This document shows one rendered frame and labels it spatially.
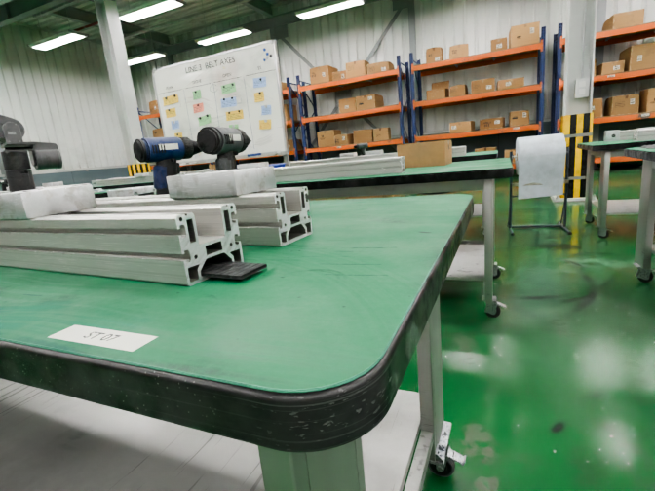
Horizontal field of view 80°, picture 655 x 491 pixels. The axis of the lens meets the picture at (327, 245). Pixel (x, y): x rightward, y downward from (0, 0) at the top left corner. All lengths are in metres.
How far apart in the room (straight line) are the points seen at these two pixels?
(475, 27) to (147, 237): 10.99
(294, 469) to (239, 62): 3.90
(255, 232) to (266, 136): 3.29
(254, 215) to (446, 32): 10.83
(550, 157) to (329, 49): 8.97
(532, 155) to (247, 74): 2.71
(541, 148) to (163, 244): 3.77
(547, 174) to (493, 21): 7.55
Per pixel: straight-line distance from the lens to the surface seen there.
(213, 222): 0.54
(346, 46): 11.99
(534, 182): 4.10
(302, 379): 0.26
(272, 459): 0.39
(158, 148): 1.08
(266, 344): 0.31
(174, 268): 0.50
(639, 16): 10.38
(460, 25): 11.33
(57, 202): 0.77
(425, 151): 2.56
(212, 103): 4.28
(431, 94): 10.26
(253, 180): 0.69
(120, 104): 9.64
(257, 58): 4.00
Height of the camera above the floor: 0.92
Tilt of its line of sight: 13 degrees down
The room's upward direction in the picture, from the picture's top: 6 degrees counter-clockwise
